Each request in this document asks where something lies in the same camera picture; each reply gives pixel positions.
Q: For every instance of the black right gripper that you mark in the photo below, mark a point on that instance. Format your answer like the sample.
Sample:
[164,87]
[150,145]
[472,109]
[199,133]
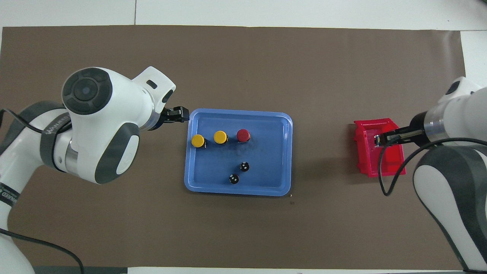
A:
[409,136]

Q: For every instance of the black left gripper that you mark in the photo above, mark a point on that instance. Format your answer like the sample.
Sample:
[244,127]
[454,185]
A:
[166,118]

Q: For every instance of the yellow push button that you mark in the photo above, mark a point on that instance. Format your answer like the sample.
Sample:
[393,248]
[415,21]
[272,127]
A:
[220,137]
[198,140]

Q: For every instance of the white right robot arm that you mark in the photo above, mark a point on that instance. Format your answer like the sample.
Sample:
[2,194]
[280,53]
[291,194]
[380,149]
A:
[456,114]

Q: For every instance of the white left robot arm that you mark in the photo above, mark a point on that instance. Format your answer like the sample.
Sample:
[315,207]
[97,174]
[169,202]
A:
[114,114]

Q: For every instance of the red plastic storage bin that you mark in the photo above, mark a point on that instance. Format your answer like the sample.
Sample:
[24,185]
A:
[367,156]

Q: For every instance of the small black knob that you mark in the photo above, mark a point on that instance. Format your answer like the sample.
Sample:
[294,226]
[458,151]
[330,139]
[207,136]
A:
[244,166]
[234,179]

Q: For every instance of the brown paper table mat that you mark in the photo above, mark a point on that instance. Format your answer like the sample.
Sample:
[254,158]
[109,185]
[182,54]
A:
[243,57]

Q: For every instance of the blue plastic tray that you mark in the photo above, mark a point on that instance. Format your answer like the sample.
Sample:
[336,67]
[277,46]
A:
[262,179]

